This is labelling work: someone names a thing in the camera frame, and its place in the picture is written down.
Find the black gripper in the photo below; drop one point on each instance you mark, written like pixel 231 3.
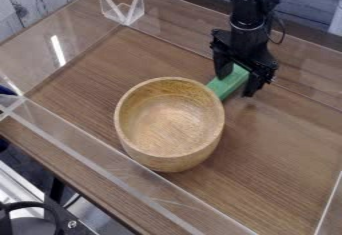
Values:
pixel 244 46

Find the green rectangular block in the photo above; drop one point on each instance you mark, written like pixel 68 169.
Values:
pixel 225 87

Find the brown wooden bowl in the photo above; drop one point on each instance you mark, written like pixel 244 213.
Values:
pixel 170 121

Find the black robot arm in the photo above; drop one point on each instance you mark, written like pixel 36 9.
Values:
pixel 251 13

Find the black table leg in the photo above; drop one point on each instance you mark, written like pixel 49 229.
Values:
pixel 57 190

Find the clear acrylic tray enclosure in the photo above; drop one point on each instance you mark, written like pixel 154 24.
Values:
pixel 244 167

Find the black metal bracket with screw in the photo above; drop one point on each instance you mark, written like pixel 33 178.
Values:
pixel 72 224

